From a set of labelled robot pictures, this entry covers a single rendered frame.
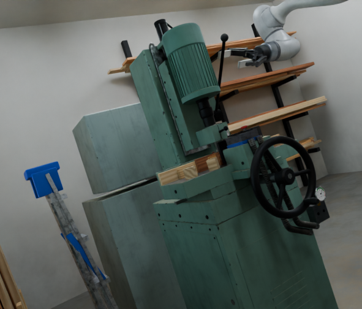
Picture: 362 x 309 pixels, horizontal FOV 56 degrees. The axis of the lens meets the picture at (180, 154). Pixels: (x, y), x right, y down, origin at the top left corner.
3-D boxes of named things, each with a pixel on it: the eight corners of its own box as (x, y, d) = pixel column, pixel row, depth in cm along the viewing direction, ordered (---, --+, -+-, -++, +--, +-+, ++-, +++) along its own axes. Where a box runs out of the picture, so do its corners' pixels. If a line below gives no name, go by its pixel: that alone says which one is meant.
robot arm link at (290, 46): (271, 67, 162) (258, 45, 165) (293, 62, 169) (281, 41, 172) (285, 53, 153) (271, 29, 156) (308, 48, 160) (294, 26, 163)
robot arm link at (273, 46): (264, 57, 164) (255, 59, 161) (267, 38, 159) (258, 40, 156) (278, 64, 158) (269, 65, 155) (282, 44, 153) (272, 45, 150)
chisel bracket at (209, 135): (217, 144, 142) (210, 125, 142) (200, 150, 154) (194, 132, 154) (230, 140, 145) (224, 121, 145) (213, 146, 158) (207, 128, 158)
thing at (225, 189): (213, 200, 124) (210, 189, 124) (187, 200, 143) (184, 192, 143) (289, 167, 143) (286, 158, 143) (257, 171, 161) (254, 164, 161)
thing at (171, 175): (163, 185, 135) (158, 173, 135) (160, 186, 137) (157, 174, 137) (271, 145, 163) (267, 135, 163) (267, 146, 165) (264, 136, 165)
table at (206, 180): (199, 198, 111) (194, 181, 111) (163, 200, 138) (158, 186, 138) (320, 148, 139) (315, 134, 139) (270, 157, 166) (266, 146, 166)
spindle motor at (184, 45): (195, 97, 136) (171, 24, 136) (176, 108, 152) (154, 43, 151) (229, 89, 144) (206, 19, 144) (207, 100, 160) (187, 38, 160)
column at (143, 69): (189, 195, 159) (141, 49, 158) (169, 196, 179) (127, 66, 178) (226, 179, 169) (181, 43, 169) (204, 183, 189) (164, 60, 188)
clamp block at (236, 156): (249, 168, 122) (241, 144, 122) (228, 172, 134) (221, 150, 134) (278, 157, 128) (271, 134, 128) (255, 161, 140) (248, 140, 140)
